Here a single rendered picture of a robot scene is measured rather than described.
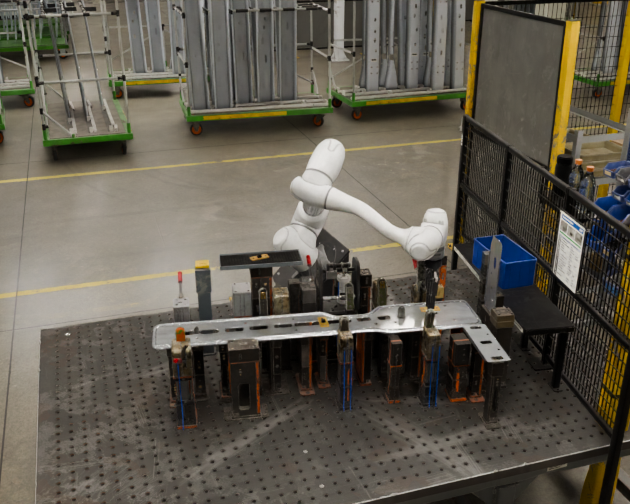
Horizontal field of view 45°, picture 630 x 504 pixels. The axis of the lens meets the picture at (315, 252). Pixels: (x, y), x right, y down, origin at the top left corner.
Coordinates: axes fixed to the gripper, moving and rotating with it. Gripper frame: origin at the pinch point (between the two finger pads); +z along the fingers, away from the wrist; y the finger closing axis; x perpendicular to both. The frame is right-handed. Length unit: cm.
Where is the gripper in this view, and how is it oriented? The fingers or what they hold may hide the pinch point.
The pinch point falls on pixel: (430, 300)
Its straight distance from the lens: 327.1
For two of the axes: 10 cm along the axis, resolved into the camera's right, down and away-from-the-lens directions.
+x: 9.9, -0.7, 1.4
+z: 0.1, 9.1, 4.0
